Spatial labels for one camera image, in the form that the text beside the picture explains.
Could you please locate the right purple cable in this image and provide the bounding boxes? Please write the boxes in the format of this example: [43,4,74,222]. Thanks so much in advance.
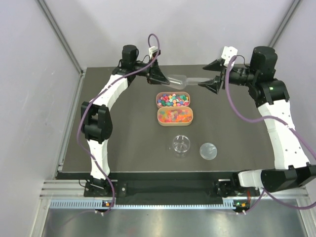
[223,55,316,214]

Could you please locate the purple cable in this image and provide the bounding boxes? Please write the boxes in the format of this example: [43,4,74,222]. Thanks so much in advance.
[78,33,161,215]
[223,55,316,214]

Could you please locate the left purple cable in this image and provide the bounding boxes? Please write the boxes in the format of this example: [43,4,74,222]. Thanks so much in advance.
[78,33,161,215]

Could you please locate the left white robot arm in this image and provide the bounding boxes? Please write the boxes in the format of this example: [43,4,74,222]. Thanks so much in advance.
[80,45,170,196]

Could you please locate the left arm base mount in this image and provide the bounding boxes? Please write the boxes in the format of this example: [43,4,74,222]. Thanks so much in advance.
[83,179,127,198]

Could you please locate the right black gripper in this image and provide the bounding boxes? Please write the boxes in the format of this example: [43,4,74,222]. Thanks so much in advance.
[198,60,257,94]

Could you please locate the left aluminium corner post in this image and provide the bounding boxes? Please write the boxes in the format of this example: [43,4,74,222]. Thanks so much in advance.
[35,0,84,75]

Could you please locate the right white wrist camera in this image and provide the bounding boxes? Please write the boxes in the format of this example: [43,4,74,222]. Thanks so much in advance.
[221,46,238,67]

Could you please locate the clear round jar lid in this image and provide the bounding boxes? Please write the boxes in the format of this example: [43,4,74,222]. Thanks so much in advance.
[199,143,218,160]

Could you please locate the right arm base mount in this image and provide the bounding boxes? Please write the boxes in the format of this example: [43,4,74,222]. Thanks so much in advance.
[214,179,260,198]

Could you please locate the right aluminium corner post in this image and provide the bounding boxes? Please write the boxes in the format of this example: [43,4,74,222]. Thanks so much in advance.
[268,0,303,48]

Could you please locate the clear plastic scoop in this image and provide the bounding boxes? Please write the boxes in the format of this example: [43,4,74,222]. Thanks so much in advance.
[167,75,213,90]

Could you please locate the aluminium front frame rail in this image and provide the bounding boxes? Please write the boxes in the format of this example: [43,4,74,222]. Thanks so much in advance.
[39,179,311,199]

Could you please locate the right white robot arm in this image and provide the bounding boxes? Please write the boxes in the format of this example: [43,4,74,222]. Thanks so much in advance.
[199,46,316,196]

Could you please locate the aluminium corner post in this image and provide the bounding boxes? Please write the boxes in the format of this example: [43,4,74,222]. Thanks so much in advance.
[268,0,303,48]
[35,0,84,75]

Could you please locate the pink tray opaque star candies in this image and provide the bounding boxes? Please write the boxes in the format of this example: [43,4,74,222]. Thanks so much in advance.
[156,91,191,108]

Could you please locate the tan tray translucent star candies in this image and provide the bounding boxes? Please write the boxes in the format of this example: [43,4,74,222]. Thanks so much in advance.
[157,107,194,126]

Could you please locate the white slotted cable duct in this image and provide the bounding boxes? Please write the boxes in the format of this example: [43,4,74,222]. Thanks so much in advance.
[49,199,249,210]

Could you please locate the clear plastic jar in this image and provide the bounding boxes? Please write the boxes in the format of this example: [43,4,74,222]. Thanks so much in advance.
[170,134,191,158]

